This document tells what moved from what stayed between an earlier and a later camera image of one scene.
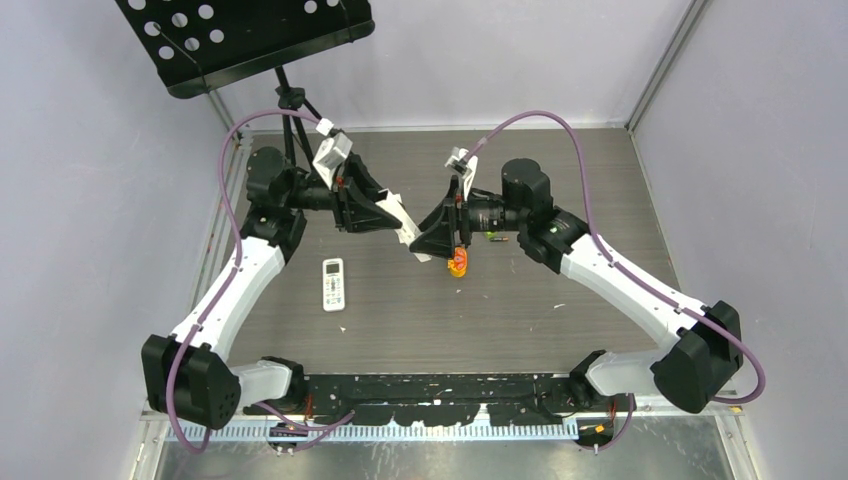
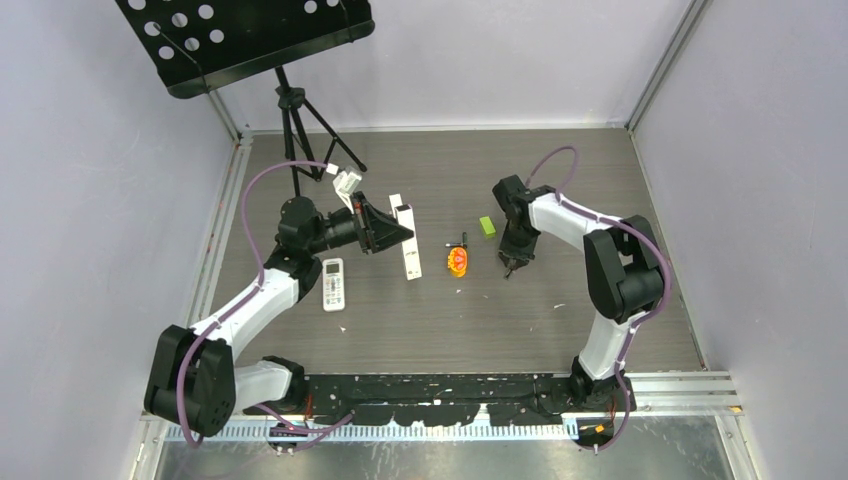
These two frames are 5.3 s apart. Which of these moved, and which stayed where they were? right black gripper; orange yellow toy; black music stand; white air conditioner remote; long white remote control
Moved: right black gripper; long white remote control
Stayed: white air conditioner remote; black music stand; orange yellow toy
